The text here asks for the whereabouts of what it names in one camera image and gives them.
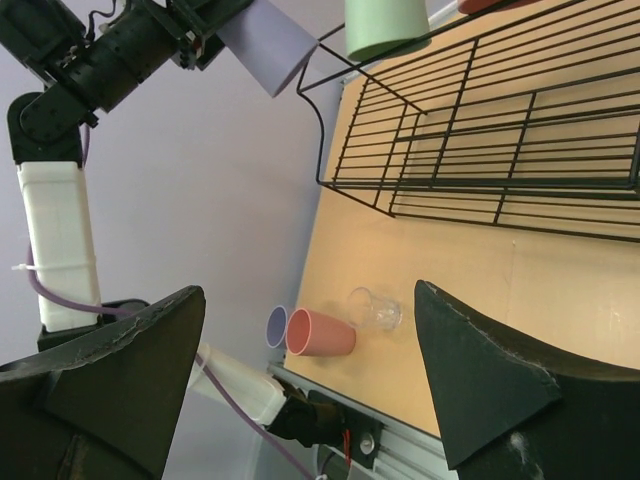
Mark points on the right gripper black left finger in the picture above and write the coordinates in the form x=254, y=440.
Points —
x=104, y=405

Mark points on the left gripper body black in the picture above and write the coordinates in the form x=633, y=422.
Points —
x=199, y=22

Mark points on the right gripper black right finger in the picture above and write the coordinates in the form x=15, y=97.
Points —
x=509, y=406

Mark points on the purple plastic cup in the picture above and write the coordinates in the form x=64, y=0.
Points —
x=270, y=45
x=276, y=327

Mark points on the green plastic cup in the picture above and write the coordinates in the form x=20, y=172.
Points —
x=393, y=27

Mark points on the red plastic cup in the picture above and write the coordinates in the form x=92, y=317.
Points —
x=310, y=333

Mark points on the pink plastic cup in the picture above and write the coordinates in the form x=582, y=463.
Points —
x=471, y=7

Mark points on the black wire dish rack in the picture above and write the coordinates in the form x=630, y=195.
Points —
x=525, y=119

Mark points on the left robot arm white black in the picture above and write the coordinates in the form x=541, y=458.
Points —
x=82, y=72

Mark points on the clear glass cup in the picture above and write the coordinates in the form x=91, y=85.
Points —
x=367, y=309

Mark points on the aluminium front rail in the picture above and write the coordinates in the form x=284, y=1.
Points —
x=382, y=447

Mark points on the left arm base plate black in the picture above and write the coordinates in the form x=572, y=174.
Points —
x=352, y=432

